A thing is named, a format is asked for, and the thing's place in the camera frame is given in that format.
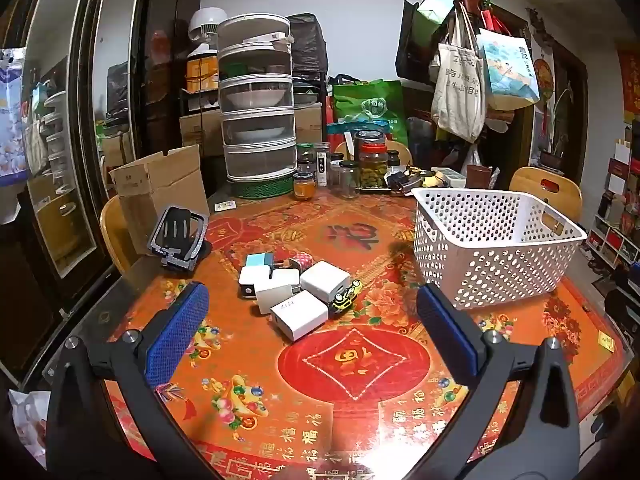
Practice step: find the white storage shelf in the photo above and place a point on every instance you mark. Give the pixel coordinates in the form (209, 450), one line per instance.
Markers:
(615, 210)

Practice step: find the white charger with black face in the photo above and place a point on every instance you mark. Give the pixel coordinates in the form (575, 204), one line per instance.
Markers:
(250, 277)

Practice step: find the small card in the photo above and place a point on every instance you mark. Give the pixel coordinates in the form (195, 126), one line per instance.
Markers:
(225, 205)

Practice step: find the white perforated plastic basket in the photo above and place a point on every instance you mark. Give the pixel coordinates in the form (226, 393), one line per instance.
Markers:
(500, 240)

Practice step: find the black hanging bag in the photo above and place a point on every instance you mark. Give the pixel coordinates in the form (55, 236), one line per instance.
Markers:
(411, 40)

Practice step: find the blue printed tote bag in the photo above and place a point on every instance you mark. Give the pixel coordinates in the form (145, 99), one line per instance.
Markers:
(507, 70)

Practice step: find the white ice tray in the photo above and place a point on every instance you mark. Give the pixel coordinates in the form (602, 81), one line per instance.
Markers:
(448, 176)

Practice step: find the green shopping bag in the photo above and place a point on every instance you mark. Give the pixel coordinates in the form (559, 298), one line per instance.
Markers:
(370, 105)

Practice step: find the brown mug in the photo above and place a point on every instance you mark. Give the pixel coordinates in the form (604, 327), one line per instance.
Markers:
(478, 176)

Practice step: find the green woven basket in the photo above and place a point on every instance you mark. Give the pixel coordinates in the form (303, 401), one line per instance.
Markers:
(262, 188)

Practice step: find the black plastic bag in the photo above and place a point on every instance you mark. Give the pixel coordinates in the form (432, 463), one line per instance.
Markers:
(307, 40)

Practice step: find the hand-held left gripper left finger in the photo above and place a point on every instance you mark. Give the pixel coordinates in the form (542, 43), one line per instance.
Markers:
(180, 330)

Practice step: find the yellow black toy car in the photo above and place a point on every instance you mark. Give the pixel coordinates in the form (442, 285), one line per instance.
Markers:
(345, 297)

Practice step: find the white plastic bag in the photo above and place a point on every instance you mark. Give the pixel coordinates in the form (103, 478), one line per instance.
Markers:
(27, 420)

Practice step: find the stacked food cover tower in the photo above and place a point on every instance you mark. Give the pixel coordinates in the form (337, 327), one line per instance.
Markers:
(257, 85)

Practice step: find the cream white charger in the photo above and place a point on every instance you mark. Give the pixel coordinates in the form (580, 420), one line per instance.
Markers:
(272, 292)

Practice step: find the small jar with orange contents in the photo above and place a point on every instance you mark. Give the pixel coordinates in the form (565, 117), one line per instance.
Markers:
(303, 186)

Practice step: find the light blue charger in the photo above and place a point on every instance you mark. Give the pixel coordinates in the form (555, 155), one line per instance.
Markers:
(257, 260)

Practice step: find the black silver phone stand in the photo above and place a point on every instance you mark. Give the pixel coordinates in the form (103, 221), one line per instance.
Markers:
(177, 232)

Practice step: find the open cardboard box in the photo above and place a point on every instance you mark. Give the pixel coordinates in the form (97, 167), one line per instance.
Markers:
(157, 185)

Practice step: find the red printed tablecloth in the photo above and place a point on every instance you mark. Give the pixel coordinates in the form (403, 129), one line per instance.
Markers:
(350, 365)

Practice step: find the red-lidded pickle jar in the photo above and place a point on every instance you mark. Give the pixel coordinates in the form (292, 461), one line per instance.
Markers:
(374, 167)

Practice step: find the empty glass jar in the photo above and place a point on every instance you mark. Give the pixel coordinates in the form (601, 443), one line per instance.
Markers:
(348, 177)

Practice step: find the black-lidded glass jar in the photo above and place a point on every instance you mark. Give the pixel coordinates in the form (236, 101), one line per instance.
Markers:
(369, 139)

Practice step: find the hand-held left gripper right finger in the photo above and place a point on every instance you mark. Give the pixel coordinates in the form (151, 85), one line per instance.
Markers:
(442, 322)

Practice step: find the large white charger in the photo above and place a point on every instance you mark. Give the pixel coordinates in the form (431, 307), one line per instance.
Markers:
(300, 317)

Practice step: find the wooden chair with slot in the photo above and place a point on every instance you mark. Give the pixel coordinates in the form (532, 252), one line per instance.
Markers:
(547, 192)

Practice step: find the potted plant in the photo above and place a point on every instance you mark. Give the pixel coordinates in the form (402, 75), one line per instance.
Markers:
(552, 160)

